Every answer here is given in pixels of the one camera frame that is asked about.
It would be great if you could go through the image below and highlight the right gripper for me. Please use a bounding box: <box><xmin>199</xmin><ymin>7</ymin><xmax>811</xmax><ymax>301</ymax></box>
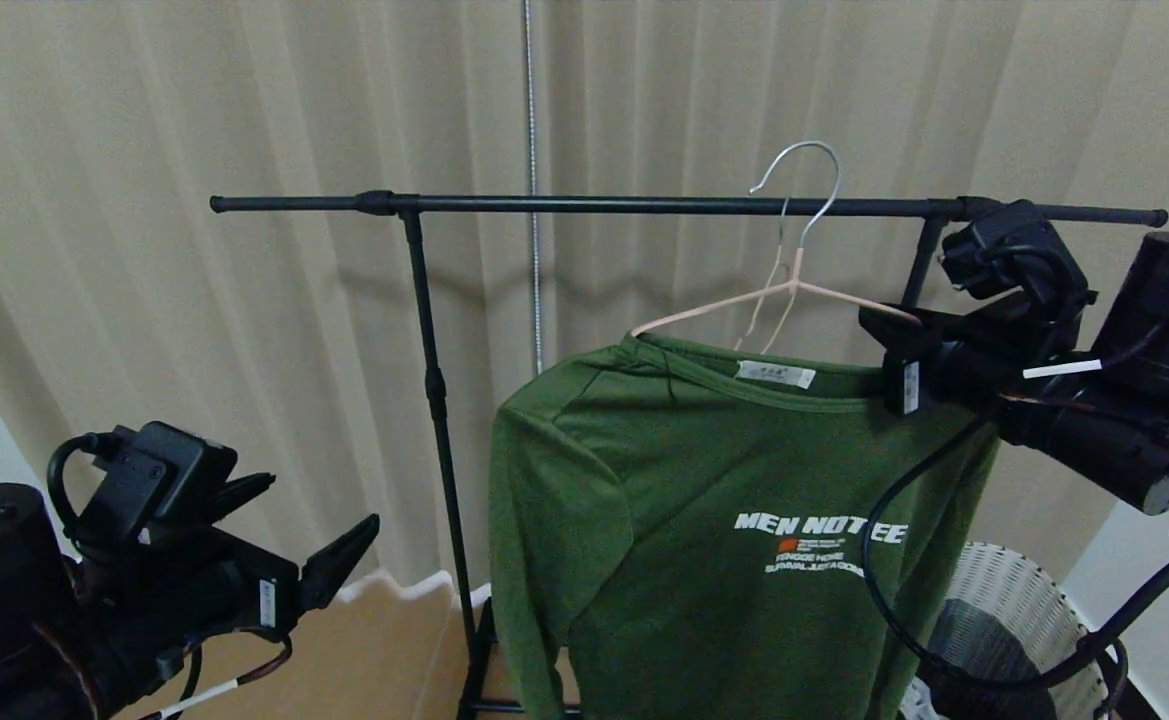
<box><xmin>884</xmin><ymin>335</ymin><xmax>1065</xmax><ymax>416</ymax></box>

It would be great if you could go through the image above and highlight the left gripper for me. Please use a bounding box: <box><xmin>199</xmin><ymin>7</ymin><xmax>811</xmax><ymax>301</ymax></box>
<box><xmin>74</xmin><ymin>473</ymin><xmax>381</xmax><ymax>691</ymax></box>

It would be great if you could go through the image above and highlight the pink clothes hanger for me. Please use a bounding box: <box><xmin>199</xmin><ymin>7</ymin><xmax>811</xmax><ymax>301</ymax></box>
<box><xmin>734</xmin><ymin>197</ymin><xmax>800</xmax><ymax>353</ymax></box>
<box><xmin>631</xmin><ymin>140</ymin><xmax>920</xmax><ymax>356</ymax></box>

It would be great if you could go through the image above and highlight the green long-sleeved shirt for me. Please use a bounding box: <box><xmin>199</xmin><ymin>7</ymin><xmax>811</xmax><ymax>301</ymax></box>
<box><xmin>489</xmin><ymin>333</ymin><xmax>1000</xmax><ymax>720</ymax></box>

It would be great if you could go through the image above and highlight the white laundry basket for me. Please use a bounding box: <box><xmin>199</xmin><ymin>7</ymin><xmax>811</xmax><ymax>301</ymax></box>
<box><xmin>899</xmin><ymin>542</ymin><xmax>1130</xmax><ymax>720</ymax></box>

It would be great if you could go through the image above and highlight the black clothes rack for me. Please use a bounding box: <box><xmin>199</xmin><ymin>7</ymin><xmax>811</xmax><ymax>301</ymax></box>
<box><xmin>209</xmin><ymin>190</ymin><xmax>1169</xmax><ymax>720</ymax></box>

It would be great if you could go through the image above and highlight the beige curtain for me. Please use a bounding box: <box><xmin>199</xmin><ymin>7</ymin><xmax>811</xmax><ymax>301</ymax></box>
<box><xmin>0</xmin><ymin>0</ymin><xmax>1169</xmax><ymax>601</ymax></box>

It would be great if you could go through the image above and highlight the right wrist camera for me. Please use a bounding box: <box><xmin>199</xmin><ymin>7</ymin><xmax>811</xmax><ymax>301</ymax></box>
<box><xmin>939</xmin><ymin>200</ymin><xmax>1097</xmax><ymax>346</ymax></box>

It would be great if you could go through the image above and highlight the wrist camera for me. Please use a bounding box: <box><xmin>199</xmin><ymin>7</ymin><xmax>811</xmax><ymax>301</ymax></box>
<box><xmin>74</xmin><ymin>420</ymin><xmax>240</xmax><ymax>549</ymax></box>
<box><xmin>939</xmin><ymin>200</ymin><xmax>1097</xmax><ymax>346</ymax></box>

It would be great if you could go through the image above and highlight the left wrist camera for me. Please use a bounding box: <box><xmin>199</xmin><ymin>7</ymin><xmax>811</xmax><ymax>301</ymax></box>
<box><xmin>74</xmin><ymin>420</ymin><xmax>240</xmax><ymax>549</ymax></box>

